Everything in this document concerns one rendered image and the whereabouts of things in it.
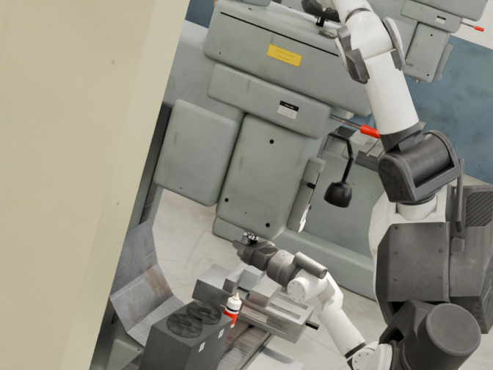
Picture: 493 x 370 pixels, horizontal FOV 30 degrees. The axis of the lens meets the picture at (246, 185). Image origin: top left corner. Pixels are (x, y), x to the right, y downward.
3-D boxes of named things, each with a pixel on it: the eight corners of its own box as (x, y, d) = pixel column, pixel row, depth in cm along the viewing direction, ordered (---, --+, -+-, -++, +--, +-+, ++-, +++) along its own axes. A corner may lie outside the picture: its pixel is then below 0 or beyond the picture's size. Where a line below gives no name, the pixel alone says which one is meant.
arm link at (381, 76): (338, 41, 191) (373, 140, 195) (397, 18, 190) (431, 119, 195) (331, 37, 202) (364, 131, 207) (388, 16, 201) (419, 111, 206)
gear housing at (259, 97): (343, 126, 256) (355, 92, 252) (319, 142, 234) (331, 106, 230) (235, 84, 264) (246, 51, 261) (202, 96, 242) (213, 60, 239)
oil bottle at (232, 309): (235, 324, 275) (246, 293, 271) (230, 329, 271) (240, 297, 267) (223, 319, 276) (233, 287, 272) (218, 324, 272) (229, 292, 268)
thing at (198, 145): (241, 189, 271) (267, 107, 262) (210, 210, 249) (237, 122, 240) (185, 165, 276) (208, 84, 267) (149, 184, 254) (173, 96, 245)
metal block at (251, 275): (259, 285, 285) (265, 269, 283) (253, 292, 280) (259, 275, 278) (244, 279, 286) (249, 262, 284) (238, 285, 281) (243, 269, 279)
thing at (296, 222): (302, 229, 256) (326, 161, 249) (298, 233, 252) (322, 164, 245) (289, 224, 257) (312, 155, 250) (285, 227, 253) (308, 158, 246)
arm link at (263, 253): (274, 233, 263) (306, 252, 256) (264, 263, 266) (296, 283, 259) (246, 239, 253) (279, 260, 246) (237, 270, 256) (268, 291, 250)
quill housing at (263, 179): (295, 225, 266) (330, 123, 255) (272, 246, 247) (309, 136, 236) (236, 200, 270) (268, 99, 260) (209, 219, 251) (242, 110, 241)
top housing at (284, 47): (388, 105, 251) (408, 48, 245) (366, 120, 227) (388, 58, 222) (234, 46, 263) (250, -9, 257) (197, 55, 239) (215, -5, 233)
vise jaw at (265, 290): (280, 291, 288) (284, 280, 287) (265, 308, 275) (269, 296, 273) (263, 283, 290) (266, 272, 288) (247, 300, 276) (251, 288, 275)
